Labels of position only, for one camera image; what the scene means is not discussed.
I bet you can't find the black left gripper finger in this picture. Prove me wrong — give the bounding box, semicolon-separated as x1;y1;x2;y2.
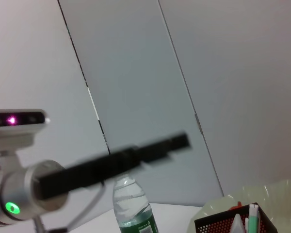
135;132;193;165

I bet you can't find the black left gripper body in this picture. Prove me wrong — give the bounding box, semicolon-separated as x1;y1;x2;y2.
33;145;142;201

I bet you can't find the clear green-label water bottle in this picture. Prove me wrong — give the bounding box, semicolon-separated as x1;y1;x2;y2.
113;174;160;233

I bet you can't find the black mesh pen holder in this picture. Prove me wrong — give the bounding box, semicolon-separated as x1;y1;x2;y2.
194;202;279;233

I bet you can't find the green utility knife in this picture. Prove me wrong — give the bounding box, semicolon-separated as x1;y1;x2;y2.
246;203;260;233

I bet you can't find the green glass fruit plate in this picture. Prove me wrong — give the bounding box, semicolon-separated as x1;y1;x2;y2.
186;179;291;233

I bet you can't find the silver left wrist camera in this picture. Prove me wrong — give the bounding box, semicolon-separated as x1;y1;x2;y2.
0;108;51;152

